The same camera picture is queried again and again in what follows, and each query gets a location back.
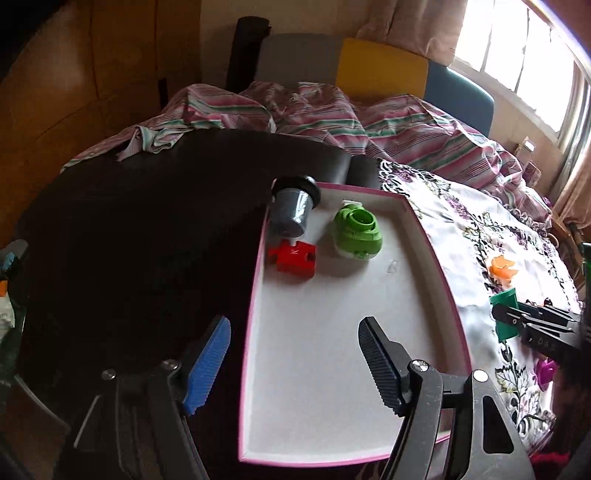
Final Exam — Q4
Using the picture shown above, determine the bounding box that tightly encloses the grey cushion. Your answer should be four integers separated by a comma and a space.
256, 33, 345, 88

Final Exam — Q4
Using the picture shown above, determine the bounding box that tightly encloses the striped pink blanket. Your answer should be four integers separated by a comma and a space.
62, 80, 550, 217

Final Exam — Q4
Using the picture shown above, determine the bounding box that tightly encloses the white tray with pink rim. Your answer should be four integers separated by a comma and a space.
238, 182, 474, 464

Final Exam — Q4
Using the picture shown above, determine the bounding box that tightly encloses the black chair back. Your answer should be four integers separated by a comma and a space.
226, 16, 273, 93

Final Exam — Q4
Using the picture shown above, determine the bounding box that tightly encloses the floral white cloth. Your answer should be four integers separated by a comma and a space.
376, 159, 583, 444

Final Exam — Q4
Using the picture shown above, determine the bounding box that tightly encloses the yellow cushion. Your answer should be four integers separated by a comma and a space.
336, 38, 430, 97

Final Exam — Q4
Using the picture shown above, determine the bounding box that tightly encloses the green and white round case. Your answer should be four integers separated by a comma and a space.
332, 199, 384, 260

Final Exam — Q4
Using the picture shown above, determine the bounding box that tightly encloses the window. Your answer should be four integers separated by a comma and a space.
455, 0, 591, 153

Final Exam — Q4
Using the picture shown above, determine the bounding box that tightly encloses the orange plastic clip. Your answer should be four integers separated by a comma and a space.
489, 255, 520, 283

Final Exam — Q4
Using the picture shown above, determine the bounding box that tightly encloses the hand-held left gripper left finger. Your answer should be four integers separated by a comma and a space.
55, 315, 232, 480

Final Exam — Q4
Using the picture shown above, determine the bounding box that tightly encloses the green plastic container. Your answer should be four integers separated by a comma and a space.
489, 287, 522, 342

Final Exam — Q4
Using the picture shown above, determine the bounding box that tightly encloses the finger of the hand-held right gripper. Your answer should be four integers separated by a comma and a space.
521, 323, 591, 364
492, 301, 583, 330

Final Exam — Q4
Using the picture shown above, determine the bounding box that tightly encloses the dark transparent cup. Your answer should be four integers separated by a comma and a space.
269, 175, 321, 238

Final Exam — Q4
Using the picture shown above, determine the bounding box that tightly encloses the beige curtain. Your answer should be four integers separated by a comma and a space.
358, 0, 472, 65

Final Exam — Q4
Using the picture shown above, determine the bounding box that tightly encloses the red plastic block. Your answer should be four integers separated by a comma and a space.
268, 240, 317, 277

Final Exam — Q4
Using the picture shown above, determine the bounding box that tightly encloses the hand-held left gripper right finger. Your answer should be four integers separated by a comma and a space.
358, 316, 539, 480

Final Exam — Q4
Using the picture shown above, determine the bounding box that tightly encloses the purple perforated ball toy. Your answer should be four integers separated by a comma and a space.
536, 357, 559, 386

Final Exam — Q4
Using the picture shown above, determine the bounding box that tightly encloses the wooden wardrobe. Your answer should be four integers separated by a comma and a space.
0, 0, 241, 250

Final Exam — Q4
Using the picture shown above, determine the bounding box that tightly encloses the blue cushion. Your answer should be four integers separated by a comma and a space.
424, 61, 495, 137

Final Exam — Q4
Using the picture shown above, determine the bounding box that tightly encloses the red cloth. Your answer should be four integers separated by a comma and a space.
531, 451, 573, 472

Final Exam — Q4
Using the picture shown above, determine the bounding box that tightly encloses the orange white packet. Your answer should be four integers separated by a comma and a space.
0, 249, 21, 330

